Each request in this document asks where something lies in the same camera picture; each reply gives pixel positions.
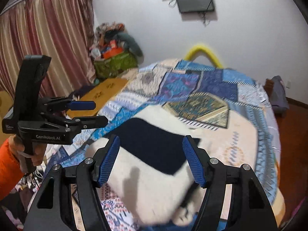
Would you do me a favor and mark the black white striped sweater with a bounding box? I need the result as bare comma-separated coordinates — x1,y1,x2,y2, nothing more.
85,104,208,227

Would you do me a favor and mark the orange sleeved left forearm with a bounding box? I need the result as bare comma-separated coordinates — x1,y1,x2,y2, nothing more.
0,138,24,200

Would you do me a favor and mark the pile of clothes and boxes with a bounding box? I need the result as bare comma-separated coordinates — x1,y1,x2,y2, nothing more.
89,22,143,60

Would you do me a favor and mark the person's left hand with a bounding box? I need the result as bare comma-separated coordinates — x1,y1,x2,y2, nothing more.
8,135,47,166

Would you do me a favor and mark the wooden lap desk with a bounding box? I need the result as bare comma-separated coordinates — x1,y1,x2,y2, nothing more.
66,78,128,118

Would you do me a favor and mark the green laundry basket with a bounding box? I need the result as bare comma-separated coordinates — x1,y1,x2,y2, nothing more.
93,51,137,79

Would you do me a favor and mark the striped red curtain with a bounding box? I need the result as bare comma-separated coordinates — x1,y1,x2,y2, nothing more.
1,0,96,96

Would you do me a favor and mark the blue patchwork bed quilt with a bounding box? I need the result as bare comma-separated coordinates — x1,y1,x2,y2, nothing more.
46,59,285,230

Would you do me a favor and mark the yellow foam tube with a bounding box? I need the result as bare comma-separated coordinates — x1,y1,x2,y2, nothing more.
184,44,224,69

